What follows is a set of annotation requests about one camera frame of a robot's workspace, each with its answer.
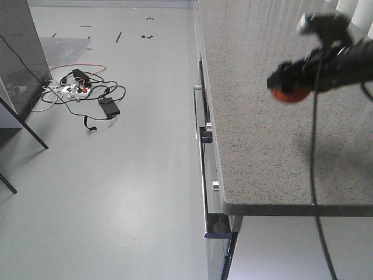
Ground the red yellow apple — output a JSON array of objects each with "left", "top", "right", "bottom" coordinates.
[{"left": 270, "top": 87, "right": 311, "bottom": 103}]

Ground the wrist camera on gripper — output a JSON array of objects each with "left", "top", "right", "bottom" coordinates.
[{"left": 297, "top": 13, "right": 353, "bottom": 49}]

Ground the grey granite kitchen counter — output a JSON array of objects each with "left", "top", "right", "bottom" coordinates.
[{"left": 193, "top": 0, "right": 373, "bottom": 280}]

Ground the black power adapter brick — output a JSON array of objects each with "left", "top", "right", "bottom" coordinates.
[{"left": 98, "top": 97, "right": 120, "bottom": 118}]

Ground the orange cable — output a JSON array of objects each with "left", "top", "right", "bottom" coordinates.
[{"left": 48, "top": 63, "right": 107, "bottom": 80}]

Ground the chrome lower drawer handle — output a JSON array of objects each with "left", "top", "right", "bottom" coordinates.
[{"left": 196, "top": 127, "right": 231, "bottom": 239}]

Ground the white floor cable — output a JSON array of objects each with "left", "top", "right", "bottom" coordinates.
[{"left": 31, "top": 79, "right": 69, "bottom": 113}]

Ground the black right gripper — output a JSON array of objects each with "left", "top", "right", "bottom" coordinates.
[{"left": 267, "top": 48, "right": 340, "bottom": 94}]

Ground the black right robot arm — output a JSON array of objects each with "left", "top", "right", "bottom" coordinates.
[{"left": 267, "top": 40, "right": 372, "bottom": 97}]

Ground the chrome drawer handle bar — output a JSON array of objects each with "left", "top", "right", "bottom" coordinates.
[{"left": 193, "top": 85, "right": 213, "bottom": 144}]

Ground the black leg white chair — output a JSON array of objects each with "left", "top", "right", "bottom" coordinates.
[{"left": 0, "top": 96, "right": 50, "bottom": 195}]

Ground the white power strip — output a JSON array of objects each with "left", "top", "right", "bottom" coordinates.
[{"left": 61, "top": 84, "right": 91, "bottom": 99}]

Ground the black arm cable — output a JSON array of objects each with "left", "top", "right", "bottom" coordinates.
[{"left": 308, "top": 49, "right": 339, "bottom": 280}]

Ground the grey kitchen island cabinet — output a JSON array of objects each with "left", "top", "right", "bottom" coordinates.
[{"left": 1, "top": 0, "right": 51, "bottom": 121}]

